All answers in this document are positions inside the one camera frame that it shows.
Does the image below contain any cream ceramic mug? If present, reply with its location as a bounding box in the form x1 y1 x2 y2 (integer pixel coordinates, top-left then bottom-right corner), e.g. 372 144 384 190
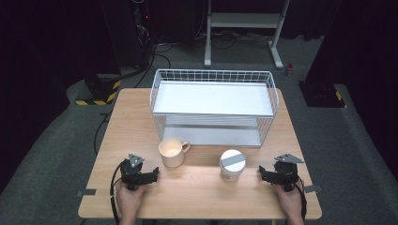
158 136 191 169

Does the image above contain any person's right hand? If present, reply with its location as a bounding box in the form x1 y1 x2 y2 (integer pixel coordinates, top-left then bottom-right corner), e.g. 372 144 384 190
274 179 305 218

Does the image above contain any grey tape strip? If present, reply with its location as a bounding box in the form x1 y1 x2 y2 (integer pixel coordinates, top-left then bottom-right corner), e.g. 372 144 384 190
303 184 324 194
76 188 98 198

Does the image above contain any white metal stand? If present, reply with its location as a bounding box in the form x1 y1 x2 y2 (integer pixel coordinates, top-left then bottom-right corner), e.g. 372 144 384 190
204 0 291 70

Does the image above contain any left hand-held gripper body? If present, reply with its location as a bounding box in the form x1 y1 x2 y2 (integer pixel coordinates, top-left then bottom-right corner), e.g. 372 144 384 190
119 152 148 191

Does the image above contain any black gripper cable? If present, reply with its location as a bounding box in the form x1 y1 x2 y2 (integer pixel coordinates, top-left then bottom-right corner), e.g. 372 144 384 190
297 175 308 221
109 160 127 225

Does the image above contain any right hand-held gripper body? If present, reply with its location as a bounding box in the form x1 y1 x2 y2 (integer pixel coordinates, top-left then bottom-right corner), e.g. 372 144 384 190
272 152 305 192

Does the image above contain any dark computer tower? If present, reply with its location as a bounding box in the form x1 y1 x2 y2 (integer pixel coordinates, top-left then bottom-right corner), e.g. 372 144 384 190
129 0 158 69

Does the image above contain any person's left hand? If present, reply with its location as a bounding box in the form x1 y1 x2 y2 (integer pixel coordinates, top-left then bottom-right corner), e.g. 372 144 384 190
115 179 145 218

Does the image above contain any black yellow-striped stand base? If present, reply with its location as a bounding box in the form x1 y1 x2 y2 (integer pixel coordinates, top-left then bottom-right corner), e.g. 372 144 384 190
74 72 122 107
298 81 348 109

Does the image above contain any thick black floor cable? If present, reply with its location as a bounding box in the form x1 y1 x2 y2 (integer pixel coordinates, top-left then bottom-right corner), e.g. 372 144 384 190
106 43 173 89

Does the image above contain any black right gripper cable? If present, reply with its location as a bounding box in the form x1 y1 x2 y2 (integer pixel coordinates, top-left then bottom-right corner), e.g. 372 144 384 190
297 175 308 221

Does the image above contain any thin black floor cable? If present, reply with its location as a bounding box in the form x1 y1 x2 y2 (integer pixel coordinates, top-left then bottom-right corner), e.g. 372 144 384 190
93 111 115 157

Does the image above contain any white jar with grey-striped lid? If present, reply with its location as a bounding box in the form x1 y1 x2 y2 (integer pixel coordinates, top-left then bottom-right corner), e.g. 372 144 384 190
219 148 247 183

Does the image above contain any white wire shelf rack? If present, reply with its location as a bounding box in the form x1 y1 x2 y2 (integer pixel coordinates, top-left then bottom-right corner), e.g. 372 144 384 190
149 68 281 148

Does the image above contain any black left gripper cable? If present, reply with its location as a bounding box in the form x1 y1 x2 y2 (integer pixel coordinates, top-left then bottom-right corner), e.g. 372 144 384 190
109 160 127 225

